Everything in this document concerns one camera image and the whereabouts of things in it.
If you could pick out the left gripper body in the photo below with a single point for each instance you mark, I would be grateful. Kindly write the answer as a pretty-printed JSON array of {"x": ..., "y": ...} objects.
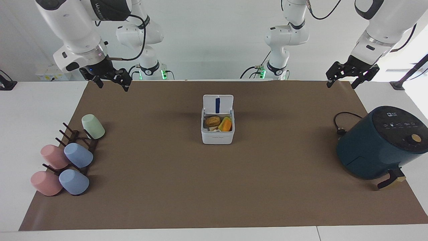
[{"x": 357, "y": 65}]

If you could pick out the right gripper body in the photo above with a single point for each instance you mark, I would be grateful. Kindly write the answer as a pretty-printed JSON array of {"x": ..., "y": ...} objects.
[{"x": 99, "y": 68}]

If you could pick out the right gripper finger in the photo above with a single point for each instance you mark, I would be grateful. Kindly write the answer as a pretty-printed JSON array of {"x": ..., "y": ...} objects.
[
  {"x": 98, "y": 82},
  {"x": 122, "y": 77}
]

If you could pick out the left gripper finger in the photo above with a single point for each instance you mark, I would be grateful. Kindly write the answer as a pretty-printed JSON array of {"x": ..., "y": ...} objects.
[
  {"x": 335, "y": 74},
  {"x": 367, "y": 75}
]

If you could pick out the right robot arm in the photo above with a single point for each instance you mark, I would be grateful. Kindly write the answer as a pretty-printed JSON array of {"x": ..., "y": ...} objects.
[{"x": 77, "y": 30}]

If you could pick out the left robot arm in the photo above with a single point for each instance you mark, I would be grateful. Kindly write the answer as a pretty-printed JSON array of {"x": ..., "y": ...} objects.
[{"x": 284, "y": 35}]

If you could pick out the white bin with lid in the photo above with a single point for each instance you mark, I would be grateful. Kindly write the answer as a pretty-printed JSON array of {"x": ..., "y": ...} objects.
[{"x": 217, "y": 135}]

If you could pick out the black stand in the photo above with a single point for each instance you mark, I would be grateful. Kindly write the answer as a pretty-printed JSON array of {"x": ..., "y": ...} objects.
[
  {"x": 409, "y": 72},
  {"x": 7, "y": 83}
]

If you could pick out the green cup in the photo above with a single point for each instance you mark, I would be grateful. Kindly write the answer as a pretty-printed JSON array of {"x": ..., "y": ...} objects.
[{"x": 93, "y": 126}]

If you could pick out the white power strip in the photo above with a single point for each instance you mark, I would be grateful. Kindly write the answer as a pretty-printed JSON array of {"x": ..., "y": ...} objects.
[{"x": 50, "y": 74}]

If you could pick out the dark wooden cup rack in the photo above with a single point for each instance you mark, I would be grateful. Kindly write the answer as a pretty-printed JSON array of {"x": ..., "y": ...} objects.
[{"x": 75, "y": 136}]

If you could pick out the dark teal air fryer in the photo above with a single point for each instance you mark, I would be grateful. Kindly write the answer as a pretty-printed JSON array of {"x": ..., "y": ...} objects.
[{"x": 378, "y": 147}]

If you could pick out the blue cup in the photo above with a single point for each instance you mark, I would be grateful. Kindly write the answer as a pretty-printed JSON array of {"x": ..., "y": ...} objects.
[
  {"x": 74, "y": 181},
  {"x": 78, "y": 155}
]

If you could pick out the pink cup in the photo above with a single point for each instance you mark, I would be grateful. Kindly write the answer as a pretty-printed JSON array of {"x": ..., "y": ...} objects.
[
  {"x": 45, "y": 183},
  {"x": 52, "y": 156}
]

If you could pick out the brown muffin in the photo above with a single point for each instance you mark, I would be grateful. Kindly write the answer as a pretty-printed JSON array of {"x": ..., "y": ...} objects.
[{"x": 212, "y": 121}]

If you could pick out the yellow-green fruit peel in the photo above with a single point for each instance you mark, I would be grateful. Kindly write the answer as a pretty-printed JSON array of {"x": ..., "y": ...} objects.
[{"x": 221, "y": 125}]

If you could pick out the orange fruit piece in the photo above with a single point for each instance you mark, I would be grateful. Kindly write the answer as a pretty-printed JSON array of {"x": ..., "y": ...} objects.
[{"x": 227, "y": 126}]

